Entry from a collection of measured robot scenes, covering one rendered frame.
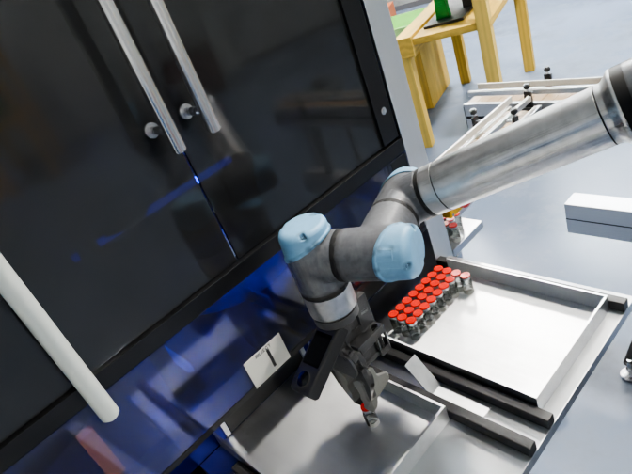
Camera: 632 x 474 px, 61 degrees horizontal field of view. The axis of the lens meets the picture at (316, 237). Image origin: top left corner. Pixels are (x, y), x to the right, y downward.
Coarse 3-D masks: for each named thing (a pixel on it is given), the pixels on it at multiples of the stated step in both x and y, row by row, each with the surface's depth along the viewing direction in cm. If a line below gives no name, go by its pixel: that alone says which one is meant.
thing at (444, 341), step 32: (480, 288) 112; (512, 288) 109; (544, 288) 104; (576, 288) 99; (448, 320) 108; (480, 320) 105; (512, 320) 102; (544, 320) 99; (576, 320) 97; (416, 352) 100; (448, 352) 101; (480, 352) 98; (512, 352) 95; (544, 352) 93; (576, 352) 89; (512, 384) 90; (544, 384) 84
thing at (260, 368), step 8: (272, 344) 94; (280, 344) 96; (264, 352) 94; (272, 352) 95; (280, 352) 96; (288, 352) 97; (248, 360) 92; (256, 360) 93; (264, 360) 94; (280, 360) 96; (248, 368) 92; (256, 368) 93; (264, 368) 94; (272, 368) 95; (256, 376) 93; (264, 376) 94; (256, 384) 93
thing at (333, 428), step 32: (288, 384) 108; (256, 416) 104; (288, 416) 101; (320, 416) 98; (352, 416) 96; (384, 416) 93; (416, 416) 91; (448, 416) 88; (224, 448) 99; (256, 448) 97; (288, 448) 94; (320, 448) 92; (352, 448) 90; (384, 448) 88; (416, 448) 83
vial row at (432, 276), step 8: (432, 272) 115; (440, 272) 115; (424, 280) 113; (432, 280) 114; (416, 288) 112; (416, 296) 110; (400, 304) 110; (408, 304) 109; (392, 312) 108; (400, 312) 109; (392, 320) 108
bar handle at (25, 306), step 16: (0, 256) 58; (0, 272) 58; (0, 288) 58; (16, 288) 59; (16, 304) 60; (32, 304) 61; (32, 320) 61; (48, 320) 62; (48, 336) 62; (48, 352) 63; (64, 352) 64; (64, 368) 64; (80, 368) 65; (80, 384) 66; (96, 384) 67; (96, 400) 67; (112, 400) 70; (112, 416) 69
